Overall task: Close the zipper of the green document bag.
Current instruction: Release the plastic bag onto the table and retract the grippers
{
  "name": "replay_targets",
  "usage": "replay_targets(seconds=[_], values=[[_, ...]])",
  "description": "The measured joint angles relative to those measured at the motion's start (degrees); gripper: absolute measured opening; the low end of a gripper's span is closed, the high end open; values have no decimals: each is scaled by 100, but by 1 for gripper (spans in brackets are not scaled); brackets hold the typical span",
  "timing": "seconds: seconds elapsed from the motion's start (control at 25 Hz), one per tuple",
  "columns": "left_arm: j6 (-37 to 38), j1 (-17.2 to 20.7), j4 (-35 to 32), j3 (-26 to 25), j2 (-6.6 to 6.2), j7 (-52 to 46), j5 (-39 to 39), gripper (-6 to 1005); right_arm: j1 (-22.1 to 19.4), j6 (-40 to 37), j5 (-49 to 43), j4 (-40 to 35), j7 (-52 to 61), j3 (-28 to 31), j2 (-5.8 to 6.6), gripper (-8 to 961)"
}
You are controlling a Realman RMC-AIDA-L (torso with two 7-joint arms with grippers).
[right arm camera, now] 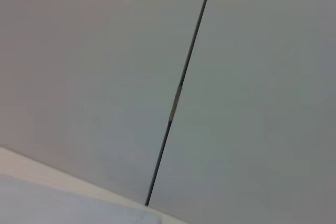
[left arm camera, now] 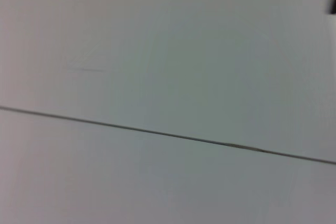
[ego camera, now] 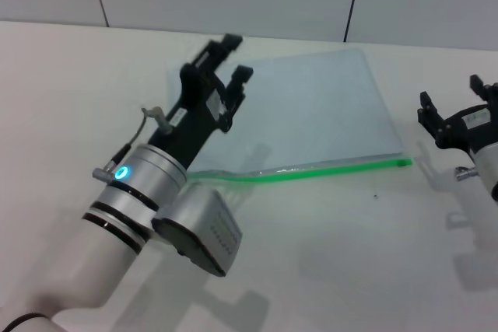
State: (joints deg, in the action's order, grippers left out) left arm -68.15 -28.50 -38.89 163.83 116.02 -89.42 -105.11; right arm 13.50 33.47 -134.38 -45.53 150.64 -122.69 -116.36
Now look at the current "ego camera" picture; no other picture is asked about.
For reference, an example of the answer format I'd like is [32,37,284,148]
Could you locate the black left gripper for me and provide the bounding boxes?
[147,33,254,172]

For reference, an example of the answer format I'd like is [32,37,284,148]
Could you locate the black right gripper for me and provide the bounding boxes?
[417,74,498,154]

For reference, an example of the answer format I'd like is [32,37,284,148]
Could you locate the clear green-zip document bag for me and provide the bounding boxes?
[166,47,413,185]

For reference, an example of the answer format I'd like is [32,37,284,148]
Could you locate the right wrist cable metal plug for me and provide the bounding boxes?
[454,166,478,182]

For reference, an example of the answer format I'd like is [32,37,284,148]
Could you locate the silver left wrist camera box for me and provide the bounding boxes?
[150,187,244,278]

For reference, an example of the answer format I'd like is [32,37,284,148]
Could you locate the grey left wrist cable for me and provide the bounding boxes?
[92,105,172,180]

